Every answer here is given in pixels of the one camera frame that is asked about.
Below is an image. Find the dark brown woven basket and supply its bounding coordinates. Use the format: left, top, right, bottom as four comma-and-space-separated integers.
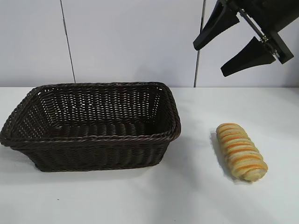
0, 81, 182, 173

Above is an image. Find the long striped bread loaf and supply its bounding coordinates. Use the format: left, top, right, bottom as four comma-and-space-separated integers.
215, 122, 269, 182

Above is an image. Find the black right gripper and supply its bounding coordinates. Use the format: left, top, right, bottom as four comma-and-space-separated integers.
192, 0, 299, 78

